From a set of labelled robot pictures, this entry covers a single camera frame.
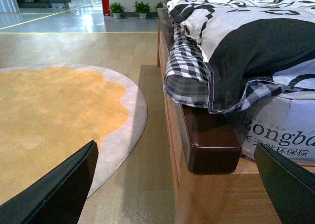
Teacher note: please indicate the yellow and grey round rug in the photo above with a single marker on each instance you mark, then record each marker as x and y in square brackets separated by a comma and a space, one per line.
[49, 112]

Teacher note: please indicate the red fire extinguisher cabinet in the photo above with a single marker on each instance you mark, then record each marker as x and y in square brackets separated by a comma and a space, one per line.
[106, 7]

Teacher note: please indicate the white wrapped mattress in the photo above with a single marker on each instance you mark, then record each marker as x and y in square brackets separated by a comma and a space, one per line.
[284, 123]

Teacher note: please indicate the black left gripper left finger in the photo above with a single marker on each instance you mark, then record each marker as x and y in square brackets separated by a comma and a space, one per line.
[59, 196]

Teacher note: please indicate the wooden bed frame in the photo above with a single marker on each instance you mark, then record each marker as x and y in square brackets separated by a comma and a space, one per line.
[213, 183]

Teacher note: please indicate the potted plant right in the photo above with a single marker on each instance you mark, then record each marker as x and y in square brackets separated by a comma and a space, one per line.
[158, 5]

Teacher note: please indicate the potted plant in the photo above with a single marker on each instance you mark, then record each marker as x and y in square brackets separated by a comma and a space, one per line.
[116, 10]
[158, 5]
[142, 9]

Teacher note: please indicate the black and white duvet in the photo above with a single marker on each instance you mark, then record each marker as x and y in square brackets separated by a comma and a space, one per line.
[229, 54]

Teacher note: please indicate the potted plant middle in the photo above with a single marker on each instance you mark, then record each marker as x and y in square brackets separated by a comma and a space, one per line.
[142, 9]

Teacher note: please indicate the potted plant left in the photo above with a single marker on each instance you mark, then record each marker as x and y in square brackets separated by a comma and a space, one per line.
[116, 10]

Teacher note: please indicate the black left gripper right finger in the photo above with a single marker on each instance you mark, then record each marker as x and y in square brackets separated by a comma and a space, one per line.
[290, 187]

